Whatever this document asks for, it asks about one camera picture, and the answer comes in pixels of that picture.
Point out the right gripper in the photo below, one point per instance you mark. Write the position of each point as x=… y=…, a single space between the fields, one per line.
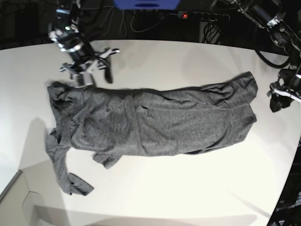
x=84 y=59

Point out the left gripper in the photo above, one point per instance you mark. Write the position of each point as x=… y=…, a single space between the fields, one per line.
x=285 y=89

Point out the grey t-shirt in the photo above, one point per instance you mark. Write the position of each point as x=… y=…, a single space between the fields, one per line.
x=145 y=122

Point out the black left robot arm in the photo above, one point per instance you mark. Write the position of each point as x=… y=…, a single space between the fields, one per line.
x=269 y=15

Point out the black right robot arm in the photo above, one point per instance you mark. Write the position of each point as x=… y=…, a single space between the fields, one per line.
x=67 y=15

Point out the blue box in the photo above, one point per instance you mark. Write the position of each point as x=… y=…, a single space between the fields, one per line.
x=146 y=4

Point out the black power strip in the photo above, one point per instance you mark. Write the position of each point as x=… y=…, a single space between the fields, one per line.
x=203 y=16

